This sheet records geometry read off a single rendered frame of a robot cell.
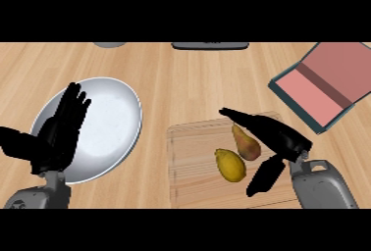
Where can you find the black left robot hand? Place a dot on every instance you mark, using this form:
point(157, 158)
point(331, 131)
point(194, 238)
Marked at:
point(59, 130)

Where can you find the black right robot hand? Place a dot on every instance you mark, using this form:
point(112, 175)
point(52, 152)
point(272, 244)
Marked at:
point(275, 134)

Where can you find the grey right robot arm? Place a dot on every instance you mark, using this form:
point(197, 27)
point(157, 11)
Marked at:
point(321, 184)

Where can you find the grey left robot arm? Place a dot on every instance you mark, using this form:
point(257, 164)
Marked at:
point(40, 192)

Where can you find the yellow lemon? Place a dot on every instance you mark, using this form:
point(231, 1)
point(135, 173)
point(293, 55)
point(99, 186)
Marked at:
point(231, 165)

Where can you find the open pink cardboard box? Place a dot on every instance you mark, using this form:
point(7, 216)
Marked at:
point(328, 86)

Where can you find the pale wooden cutting board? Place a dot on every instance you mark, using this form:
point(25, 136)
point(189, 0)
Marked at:
point(203, 176)

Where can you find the brown green pear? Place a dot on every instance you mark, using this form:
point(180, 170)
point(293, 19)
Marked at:
point(247, 146)

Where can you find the white round plate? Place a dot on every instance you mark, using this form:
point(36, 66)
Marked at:
point(104, 130)

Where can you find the pale grey round object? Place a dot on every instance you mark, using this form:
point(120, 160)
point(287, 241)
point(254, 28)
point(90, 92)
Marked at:
point(109, 44)

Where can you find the dark grey flat appliance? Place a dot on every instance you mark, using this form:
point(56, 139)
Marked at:
point(210, 45)

